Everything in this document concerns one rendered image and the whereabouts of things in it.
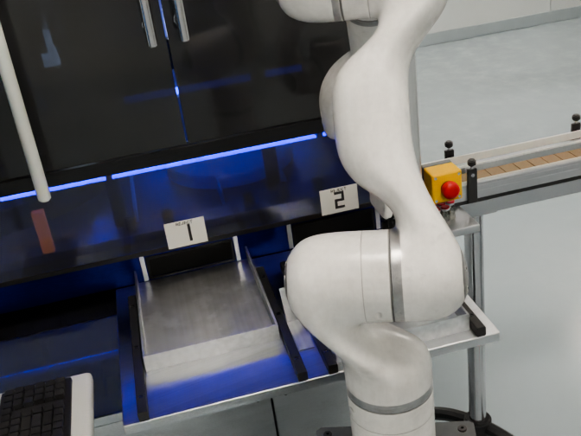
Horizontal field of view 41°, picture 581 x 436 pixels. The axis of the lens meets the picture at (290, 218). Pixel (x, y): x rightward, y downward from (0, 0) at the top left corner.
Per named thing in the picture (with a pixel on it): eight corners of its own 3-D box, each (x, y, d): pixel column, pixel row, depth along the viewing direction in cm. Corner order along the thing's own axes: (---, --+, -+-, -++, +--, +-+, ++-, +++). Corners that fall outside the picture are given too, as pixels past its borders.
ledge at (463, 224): (406, 218, 192) (406, 211, 191) (456, 208, 194) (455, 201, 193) (428, 243, 180) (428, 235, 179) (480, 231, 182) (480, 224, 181)
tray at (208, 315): (137, 284, 176) (133, 271, 174) (248, 259, 180) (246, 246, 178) (146, 372, 146) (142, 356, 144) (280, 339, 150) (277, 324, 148)
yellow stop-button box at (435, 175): (421, 193, 181) (419, 164, 178) (450, 186, 182) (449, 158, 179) (433, 206, 175) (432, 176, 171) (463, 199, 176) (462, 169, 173)
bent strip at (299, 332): (282, 312, 158) (278, 288, 155) (296, 309, 158) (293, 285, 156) (299, 351, 146) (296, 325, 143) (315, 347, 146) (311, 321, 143)
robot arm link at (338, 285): (435, 413, 102) (426, 257, 91) (296, 415, 105) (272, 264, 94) (430, 357, 113) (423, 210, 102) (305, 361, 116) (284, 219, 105)
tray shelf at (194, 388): (117, 296, 176) (115, 289, 175) (407, 230, 186) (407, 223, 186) (124, 435, 134) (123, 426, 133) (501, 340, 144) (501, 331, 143)
